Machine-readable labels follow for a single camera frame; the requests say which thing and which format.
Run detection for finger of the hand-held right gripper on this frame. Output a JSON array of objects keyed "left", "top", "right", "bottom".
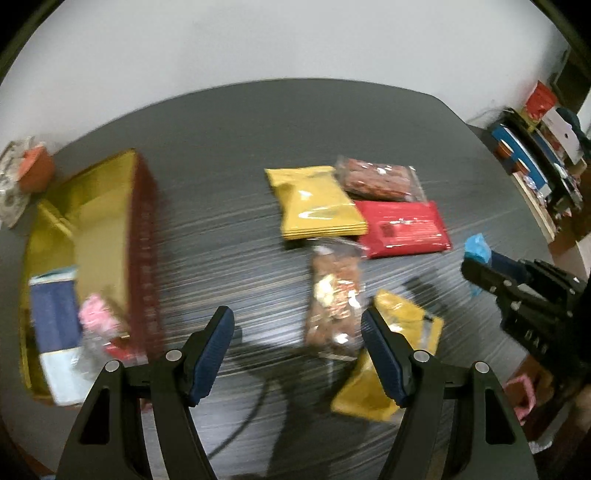
[
  {"left": 462, "top": 256, "right": 522, "bottom": 301},
  {"left": 489, "top": 249, "right": 532, "bottom": 282}
]

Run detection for dark pink snack packet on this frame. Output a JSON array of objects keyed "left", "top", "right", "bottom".
[{"left": 78, "top": 294, "right": 123, "bottom": 334}]

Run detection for red and white box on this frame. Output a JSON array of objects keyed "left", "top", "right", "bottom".
[{"left": 524, "top": 80, "right": 559, "bottom": 123}]

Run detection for silver foil snack packet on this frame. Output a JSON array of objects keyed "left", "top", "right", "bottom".
[{"left": 76, "top": 330, "right": 116, "bottom": 376}]

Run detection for small blue candy packet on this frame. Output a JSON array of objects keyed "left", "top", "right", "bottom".
[{"left": 464, "top": 234, "right": 491, "bottom": 265}]

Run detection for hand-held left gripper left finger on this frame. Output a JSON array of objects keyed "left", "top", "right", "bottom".
[{"left": 54, "top": 305, "right": 235, "bottom": 480}]

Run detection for blue and white snack packet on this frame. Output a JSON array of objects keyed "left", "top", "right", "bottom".
[{"left": 28, "top": 268, "right": 100, "bottom": 407}]

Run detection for clear labelled fried snack packet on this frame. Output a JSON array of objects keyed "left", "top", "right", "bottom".
[{"left": 305, "top": 237, "right": 370, "bottom": 358}]

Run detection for orange red teacup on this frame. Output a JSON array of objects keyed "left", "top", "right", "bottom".
[{"left": 17, "top": 145, "right": 55, "bottom": 192}]

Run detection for clear packet reddish twisted snacks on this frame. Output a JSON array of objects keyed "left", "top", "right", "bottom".
[{"left": 335, "top": 156, "right": 428, "bottom": 203}]

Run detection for white cable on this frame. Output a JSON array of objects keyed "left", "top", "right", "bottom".
[{"left": 466, "top": 107, "right": 505, "bottom": 126}]

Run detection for red tin box gold inside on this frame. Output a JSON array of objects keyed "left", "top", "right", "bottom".
[{"left": 18, "top": 148, "right": 167, "bottom": 407}]

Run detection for yellow snack packet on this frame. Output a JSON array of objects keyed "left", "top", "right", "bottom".
[
  {"left": 331, "top": 290, "right": 445, "bottom": 423},
  {"left": 264, "top": 166, "right": 369, "bottom": 241}
]

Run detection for patterned white teapot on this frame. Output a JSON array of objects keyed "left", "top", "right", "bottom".
[{"left": 0, "top": 138, "right": 34, "bottom": 229}]

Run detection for pink ribbon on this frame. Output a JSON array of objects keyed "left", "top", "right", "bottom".
[{"left": 505, "top": 375, "right": 536, "bottom": 425}]

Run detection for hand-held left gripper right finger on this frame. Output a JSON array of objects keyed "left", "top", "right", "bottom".
[{"left": 361, "top": 307, "right": 539, "bottom": 480}]

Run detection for red snack packet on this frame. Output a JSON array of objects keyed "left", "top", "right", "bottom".
[{"left": 355, "top": 200, "right": 452, "bottom": 259}]

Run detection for white cardboard box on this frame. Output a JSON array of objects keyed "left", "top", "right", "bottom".
[{"left": 540, "top": 108, "right": 585, "bottom": 165}]

